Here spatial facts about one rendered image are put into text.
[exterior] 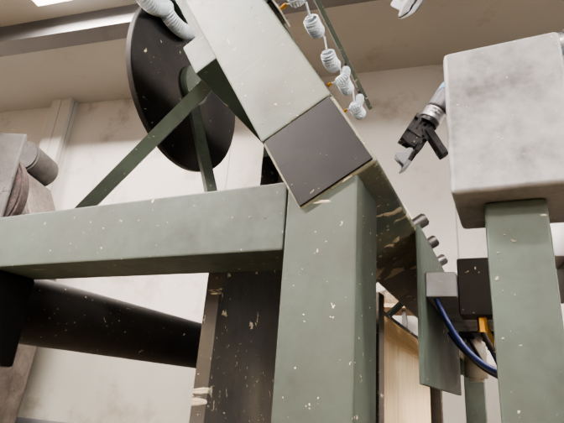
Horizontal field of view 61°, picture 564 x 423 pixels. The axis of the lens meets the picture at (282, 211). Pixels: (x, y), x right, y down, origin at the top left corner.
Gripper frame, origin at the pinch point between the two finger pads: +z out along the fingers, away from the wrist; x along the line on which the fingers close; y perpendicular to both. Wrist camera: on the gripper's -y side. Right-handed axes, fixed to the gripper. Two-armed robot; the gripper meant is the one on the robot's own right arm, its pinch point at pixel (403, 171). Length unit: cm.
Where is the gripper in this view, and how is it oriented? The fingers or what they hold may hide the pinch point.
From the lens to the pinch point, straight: 170.1
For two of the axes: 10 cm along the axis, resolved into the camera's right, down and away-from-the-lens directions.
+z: -5.6, 8.2, -0.9
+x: -0.6, -1.5, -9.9
